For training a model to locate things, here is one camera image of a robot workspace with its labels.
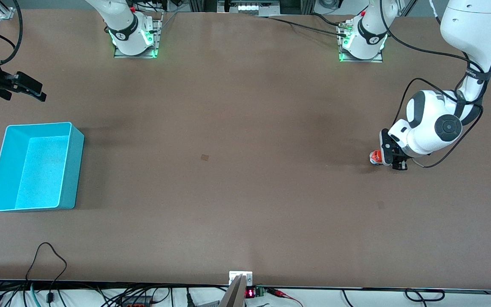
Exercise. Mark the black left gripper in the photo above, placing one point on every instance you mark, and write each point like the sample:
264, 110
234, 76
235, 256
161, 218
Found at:
399, 160

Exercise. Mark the green terminal block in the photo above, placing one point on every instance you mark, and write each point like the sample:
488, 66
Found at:
260, 291

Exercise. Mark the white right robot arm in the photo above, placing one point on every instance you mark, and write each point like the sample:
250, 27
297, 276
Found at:
122, 25

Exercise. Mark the aluminium frame rail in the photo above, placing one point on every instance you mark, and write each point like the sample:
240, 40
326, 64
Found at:
194, 5

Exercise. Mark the red digit display module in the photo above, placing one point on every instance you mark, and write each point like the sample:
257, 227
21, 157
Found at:
249, 293

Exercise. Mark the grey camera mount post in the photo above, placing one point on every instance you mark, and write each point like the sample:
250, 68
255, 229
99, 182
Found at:
233, 296

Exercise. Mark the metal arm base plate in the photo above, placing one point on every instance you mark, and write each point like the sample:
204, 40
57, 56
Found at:
134, 56
362, 60

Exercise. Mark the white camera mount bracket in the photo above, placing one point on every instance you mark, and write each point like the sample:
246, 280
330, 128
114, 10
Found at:
235, 275

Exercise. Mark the orange toy bus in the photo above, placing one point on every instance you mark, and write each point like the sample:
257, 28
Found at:
375, 158

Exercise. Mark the red power strip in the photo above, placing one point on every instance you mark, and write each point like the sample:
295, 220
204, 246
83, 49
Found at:
137, 304

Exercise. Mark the white lit panel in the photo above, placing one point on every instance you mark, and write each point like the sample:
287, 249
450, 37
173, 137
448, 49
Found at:
254, 7

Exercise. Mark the blue plastic box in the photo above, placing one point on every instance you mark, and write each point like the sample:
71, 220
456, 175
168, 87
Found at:
36, 170

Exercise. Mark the metal table corner bracket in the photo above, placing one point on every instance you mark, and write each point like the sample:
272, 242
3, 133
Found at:
7, 13

